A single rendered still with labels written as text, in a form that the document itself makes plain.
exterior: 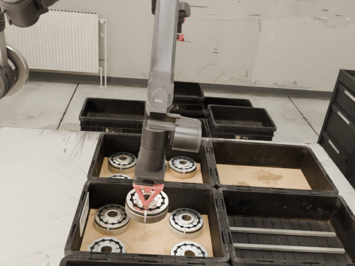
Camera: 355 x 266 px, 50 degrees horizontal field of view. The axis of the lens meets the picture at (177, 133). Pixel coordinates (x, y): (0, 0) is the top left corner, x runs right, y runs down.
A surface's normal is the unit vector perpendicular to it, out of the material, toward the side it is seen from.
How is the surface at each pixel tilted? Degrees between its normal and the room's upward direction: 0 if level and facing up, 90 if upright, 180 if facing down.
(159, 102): 43
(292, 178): 0
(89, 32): 90
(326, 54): 90
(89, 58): 90
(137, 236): 0
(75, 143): 0
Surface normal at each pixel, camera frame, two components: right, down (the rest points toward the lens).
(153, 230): 0.09, -0.88
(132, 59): 0.06, 0.48
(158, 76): 0.05, -0.31
